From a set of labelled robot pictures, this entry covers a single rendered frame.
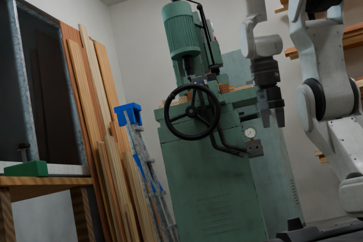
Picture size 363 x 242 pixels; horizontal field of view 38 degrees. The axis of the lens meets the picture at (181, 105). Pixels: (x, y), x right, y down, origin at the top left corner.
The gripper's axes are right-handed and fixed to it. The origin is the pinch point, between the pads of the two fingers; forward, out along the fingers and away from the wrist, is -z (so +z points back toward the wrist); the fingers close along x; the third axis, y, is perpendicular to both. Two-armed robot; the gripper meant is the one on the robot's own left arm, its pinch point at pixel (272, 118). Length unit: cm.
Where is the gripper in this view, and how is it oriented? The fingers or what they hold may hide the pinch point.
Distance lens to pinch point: 168.5
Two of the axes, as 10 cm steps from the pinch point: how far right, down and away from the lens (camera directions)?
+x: -2.7, 0.5, 9.6
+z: -1.6, -9.9, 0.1
